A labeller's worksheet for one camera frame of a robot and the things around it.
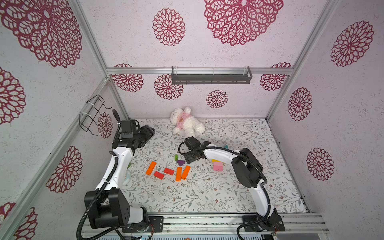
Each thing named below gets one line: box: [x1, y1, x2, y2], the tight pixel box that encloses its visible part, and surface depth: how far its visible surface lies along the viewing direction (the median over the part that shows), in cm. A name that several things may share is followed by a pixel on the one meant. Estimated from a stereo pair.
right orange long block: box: [181, 165, 191, 180], surface depth 94 cm
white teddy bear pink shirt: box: [170, 106, 205, 135], surface depth 111 cm
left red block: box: [153, 171, 165, 180], surface depth 92 cm
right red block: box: [163, 167, 175, 176], surface depth 94 cm
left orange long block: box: [146, 161, 157, 176], surface depth 96 cm
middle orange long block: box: [175, 166, 183, 182], surface depth 92 cm
